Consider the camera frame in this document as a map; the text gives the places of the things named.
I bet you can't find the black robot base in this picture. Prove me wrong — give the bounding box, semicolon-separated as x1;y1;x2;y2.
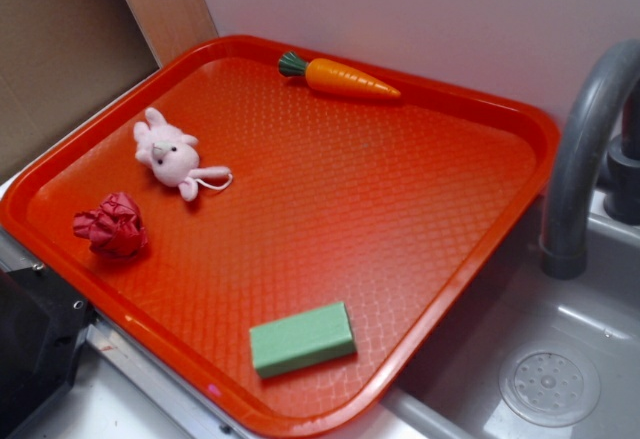
1;267;93;438

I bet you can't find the green rectangular block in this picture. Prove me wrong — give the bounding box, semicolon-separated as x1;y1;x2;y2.
249;302;357;379

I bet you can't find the orange plastic tray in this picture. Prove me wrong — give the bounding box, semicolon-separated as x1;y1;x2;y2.
1;36;559;438

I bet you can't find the orange toy carrot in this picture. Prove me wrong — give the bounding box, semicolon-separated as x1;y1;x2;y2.
278;51;401;100

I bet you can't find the pink plush bunny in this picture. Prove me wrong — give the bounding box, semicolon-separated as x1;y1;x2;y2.
133;107;233;202

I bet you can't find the crumpled red cloth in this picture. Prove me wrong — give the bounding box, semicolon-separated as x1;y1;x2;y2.
72;192;148;260

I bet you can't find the grey toy faucet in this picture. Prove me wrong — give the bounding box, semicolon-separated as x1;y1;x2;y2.
540;39;639;279

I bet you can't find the grey toy sink basin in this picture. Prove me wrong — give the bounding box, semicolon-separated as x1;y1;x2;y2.
384;206;639;438

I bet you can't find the round sink drain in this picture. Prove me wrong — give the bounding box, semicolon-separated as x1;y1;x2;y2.
498;341;601;428

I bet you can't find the brown cardboard panel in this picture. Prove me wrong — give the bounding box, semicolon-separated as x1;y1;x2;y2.
1;0;217;180

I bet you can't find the dark grey faucet handle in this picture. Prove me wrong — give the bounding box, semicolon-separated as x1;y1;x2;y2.
604;84;639;225

